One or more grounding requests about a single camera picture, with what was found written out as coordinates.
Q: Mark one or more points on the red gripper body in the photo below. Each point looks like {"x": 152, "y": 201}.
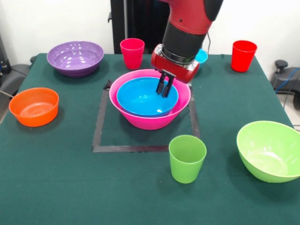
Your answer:
{"x": 173, "y": 70}

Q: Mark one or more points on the small cyan bowl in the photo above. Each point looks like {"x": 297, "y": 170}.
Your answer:
{"x": 202, "y": 57}

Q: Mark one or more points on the large green bowl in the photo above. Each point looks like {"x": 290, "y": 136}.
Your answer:
{"x": 267, "y": 154}

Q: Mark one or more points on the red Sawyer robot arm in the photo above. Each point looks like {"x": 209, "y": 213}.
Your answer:
{"x": 187, "y": 18}

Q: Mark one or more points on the dark green table cloth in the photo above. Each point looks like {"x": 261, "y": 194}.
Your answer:
{"x": 150, "y": 201}

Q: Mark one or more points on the large pink bowl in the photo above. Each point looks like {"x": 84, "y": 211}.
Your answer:
{"x": 150, "y": 122}

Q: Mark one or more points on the large blue bowl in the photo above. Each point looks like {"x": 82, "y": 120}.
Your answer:
{"x": 120, "y": 103}

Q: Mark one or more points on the orange ribbed bowl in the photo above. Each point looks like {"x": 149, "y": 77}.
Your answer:
{"x": 35, "y": 105}

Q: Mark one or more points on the red cup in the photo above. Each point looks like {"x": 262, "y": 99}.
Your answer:
{"x": 243, "y": 58}

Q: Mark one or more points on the purple bowl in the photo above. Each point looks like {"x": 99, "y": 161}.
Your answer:
{"x": 75, "y": 61}

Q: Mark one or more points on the black floor device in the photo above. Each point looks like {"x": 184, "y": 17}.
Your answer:
{"x": 14, "y": 75}
{"x": 281, "y": 77}

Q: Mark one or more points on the green cup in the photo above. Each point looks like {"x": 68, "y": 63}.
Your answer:
{"x": 187, "y": 164}

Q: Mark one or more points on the pink cup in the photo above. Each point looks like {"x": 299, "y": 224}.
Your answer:
{"x": 132, "y": 56}

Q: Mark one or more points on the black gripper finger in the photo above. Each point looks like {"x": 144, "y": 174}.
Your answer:
{"x": 161, "y": 84}
{"x": 169, "y": 87}

